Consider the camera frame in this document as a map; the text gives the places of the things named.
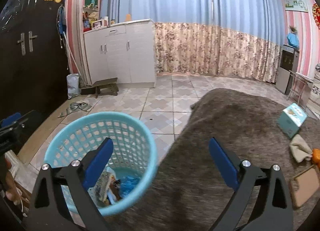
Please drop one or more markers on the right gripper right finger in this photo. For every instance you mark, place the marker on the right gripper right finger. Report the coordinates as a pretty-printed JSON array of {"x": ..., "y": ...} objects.
[{"x": 273, "y": 208}]

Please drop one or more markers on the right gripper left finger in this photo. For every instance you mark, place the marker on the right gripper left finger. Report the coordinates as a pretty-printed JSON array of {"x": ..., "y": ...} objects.
[{"x": 48, "y": 208}]

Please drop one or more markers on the beige cloth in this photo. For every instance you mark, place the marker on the beige cloth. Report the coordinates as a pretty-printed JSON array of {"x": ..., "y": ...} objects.
[{"x": 300, "y": 150}]

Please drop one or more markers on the orange tangerine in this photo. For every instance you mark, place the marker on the orange tangerine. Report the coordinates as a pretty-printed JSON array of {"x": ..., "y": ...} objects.
[{"x": 316, "y": 157}]

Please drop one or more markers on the light blue snack package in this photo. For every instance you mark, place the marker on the light blue snack package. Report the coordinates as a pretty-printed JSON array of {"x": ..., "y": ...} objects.
[{"x": 104, "y": 197}]

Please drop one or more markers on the person's hand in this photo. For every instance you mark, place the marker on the person's hand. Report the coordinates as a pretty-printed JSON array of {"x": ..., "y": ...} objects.
[{"x": 11, "y": 189}]

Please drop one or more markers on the dark double door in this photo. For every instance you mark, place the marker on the dark double door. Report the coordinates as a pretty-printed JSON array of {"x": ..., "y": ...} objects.
[{"x": 33, "y": 64}]

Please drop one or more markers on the green rag on floor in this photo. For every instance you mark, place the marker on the green rag on floor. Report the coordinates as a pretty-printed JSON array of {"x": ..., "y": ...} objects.
[{"x": 76, "y": 106}]

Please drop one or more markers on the white plastic bag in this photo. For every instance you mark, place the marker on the white plastic bag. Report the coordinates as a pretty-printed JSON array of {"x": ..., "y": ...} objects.
[{"x": 72, "y": 85}]

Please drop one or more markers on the grey shaggy rug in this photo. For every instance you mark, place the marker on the grey shaggy rug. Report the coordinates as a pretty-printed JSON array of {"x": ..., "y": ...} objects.
[{"x": 189, "y": 193}]

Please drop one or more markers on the teal cardboard box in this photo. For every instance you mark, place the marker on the teal cardboard box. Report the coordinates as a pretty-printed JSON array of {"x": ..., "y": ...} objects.
[{"x": 291, "y": 119}]

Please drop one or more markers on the light blue plastic basket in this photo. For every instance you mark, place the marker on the light blue plastic basket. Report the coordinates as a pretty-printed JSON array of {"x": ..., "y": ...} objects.
[{"x": 119, "y": 144}]

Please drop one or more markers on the small wooden stool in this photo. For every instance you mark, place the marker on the small wooden stool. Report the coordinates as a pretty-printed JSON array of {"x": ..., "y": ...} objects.
[{"x": 109, "y": 84}]

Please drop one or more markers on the patterned cloth covered furniture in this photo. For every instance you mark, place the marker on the patterned cloth covered furniture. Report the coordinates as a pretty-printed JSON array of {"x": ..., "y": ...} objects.
[{"x": 314, "y": 99}]

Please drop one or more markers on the folding small table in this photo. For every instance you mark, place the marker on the folding small table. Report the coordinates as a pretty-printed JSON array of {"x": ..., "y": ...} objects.
[{"x": 299, "y": 83}]

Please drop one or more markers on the white cabinet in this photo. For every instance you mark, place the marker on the white cabinet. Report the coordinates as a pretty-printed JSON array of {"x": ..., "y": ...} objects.
[{"x": 124, "y": 51}]

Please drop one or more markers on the grey water dispenser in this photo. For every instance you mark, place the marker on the grey water dispenser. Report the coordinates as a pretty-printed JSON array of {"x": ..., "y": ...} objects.
[{"x": 288, "y": 63}]

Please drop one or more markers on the blue covered plant pot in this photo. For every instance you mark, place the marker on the blue covered plant pot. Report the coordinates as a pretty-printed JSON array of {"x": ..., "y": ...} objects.
[{"x": 292, "y": 38}]

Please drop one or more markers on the blue and floral curtain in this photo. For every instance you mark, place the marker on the blue and floral curtain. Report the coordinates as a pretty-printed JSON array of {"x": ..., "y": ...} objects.
[{"x": 215, "y": 37}]

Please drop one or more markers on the red heart wall decoration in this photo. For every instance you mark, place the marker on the red heart wall decoration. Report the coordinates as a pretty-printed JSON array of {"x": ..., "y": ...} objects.
[{"x": 316, "y": 14}]

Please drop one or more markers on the framed wall picture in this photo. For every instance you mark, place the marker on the framed wall picture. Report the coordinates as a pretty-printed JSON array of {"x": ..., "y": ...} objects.
[{"x": 296, "y": 5}]

